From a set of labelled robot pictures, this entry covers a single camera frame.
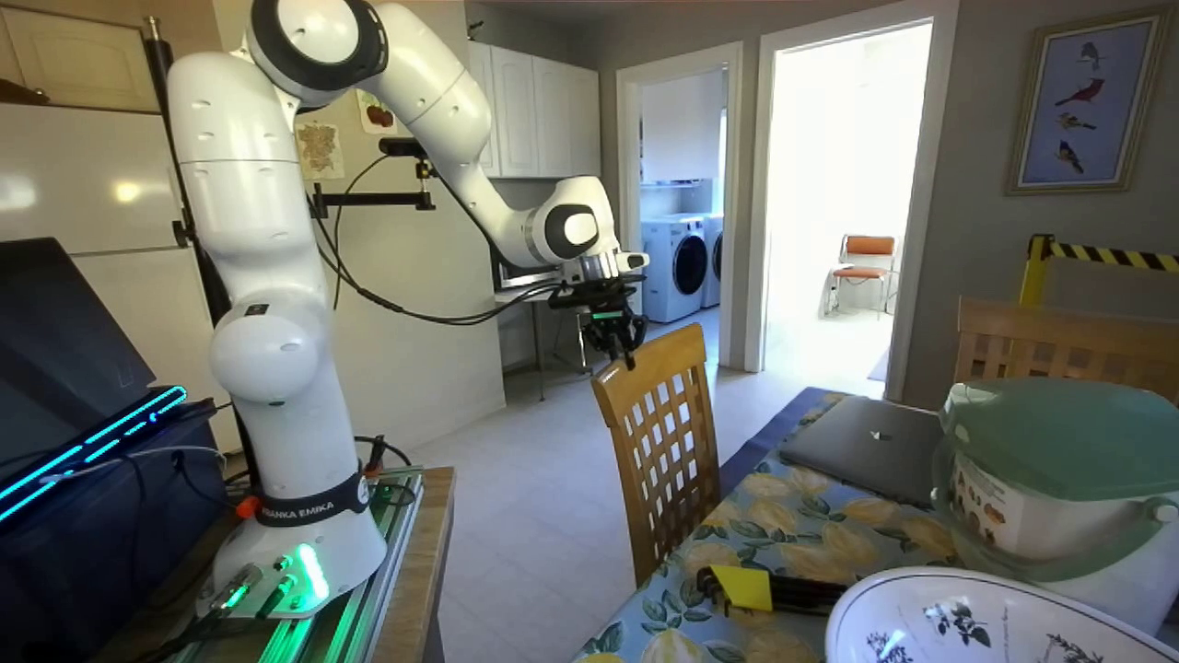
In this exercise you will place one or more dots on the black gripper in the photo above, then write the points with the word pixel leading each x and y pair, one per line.
pixel 601 299

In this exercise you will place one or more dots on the wooden lattice back chair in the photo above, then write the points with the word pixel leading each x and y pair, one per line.
pixel 1070 344
pixel 649 444

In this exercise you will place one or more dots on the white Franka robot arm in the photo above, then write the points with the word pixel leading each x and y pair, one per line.
pixel 269 355

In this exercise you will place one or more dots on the orange seat chair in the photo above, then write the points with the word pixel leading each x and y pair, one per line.
pixel 867 262

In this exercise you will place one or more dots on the grey metal side table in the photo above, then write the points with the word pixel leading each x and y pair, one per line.
pixel 527 322

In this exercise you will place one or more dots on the white front load washer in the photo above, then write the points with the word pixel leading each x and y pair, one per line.
pixel 716 259
pixel 672 266

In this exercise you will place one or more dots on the blue laundry basket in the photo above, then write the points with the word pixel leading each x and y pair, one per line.
pixel 684 198

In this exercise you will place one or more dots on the white refrigerator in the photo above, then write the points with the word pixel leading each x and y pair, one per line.
pixel 419 355

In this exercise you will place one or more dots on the white upper cabinet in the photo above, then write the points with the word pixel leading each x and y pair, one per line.
pixel 540 113

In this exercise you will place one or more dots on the floral tablecloth table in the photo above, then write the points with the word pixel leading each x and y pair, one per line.
pixel 785 530

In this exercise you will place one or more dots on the closed dark blue laptop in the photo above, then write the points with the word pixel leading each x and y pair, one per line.
pixel 867 446

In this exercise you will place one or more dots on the yellow black marker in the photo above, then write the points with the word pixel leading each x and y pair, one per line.
pixel 743 588

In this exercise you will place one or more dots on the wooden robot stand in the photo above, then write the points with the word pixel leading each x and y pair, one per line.
pixel 409 575

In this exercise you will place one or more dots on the small picture fridge note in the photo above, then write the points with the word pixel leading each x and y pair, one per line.
pixel 373 116

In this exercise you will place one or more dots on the brown paper fridge note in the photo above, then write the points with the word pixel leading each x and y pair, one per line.
pixel 319 149

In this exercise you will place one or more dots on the yellow black caution barrier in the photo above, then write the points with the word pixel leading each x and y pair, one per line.
pixel 1038 262

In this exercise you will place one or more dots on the white slow cooker pot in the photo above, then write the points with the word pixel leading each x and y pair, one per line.
pixel 1019 510

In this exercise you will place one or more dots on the white printed bowl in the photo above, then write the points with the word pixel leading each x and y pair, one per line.
pixel 972 620

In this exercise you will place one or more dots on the green slow cooker lid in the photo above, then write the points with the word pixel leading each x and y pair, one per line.
pixel 1070 437

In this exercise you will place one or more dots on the framed bird picture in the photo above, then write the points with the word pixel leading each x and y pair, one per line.
pixel 1089 106

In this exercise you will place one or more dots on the navy blue bag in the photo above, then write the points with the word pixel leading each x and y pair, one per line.
pixel 97 554

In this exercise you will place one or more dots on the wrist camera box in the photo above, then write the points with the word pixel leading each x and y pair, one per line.
pixel 633 262

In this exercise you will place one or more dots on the black camera stand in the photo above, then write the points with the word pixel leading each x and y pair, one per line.
pixel 371 198

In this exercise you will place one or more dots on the black stereo camera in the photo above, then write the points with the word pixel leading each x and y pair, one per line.
pixel 402 145

